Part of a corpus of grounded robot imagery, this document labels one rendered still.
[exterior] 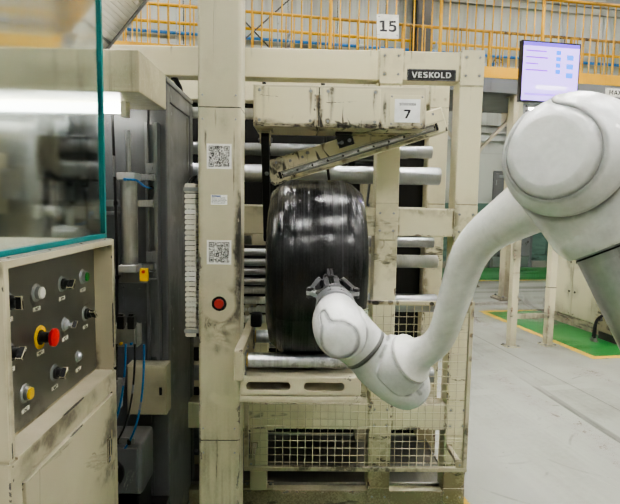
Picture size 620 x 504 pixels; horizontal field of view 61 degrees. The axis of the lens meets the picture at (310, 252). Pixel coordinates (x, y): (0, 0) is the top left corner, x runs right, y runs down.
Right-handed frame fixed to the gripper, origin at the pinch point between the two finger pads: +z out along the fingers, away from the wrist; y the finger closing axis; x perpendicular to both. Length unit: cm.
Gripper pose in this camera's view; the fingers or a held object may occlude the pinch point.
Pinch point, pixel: (330, 277)
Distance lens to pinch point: 137.7
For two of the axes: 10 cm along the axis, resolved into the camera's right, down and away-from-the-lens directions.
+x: -0.2, 9.7, 2.4
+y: -10.0, -0.2, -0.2
